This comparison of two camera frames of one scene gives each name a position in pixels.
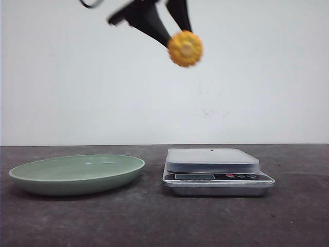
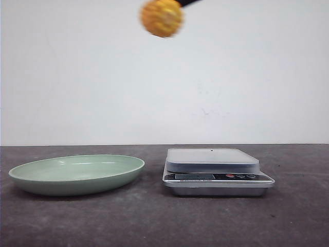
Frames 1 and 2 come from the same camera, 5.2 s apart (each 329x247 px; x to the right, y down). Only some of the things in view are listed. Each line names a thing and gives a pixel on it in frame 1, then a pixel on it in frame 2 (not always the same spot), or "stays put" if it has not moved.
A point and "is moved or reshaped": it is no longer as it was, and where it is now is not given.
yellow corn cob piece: x=185 y=48 is moved or reshaped
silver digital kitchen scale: x=214 y=172 stays put
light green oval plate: x=80 y=175 stays put
